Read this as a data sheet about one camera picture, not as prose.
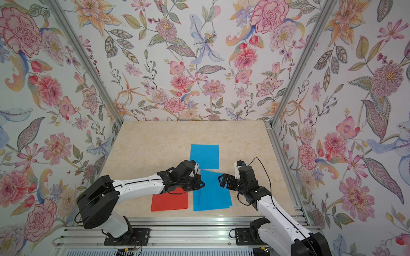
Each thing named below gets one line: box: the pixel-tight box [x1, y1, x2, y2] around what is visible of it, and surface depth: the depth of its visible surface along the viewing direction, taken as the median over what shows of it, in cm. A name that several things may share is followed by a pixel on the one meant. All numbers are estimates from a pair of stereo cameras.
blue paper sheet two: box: [190, 144, 220, 170], surface depth 107 cm
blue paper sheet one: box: [200, 169, 233, 207], surface depth 86 cm
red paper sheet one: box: [150, 187, 189, 212], surface depth 86 cm
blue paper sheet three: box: [192, 188, 231, 212], surface depth 84 cm
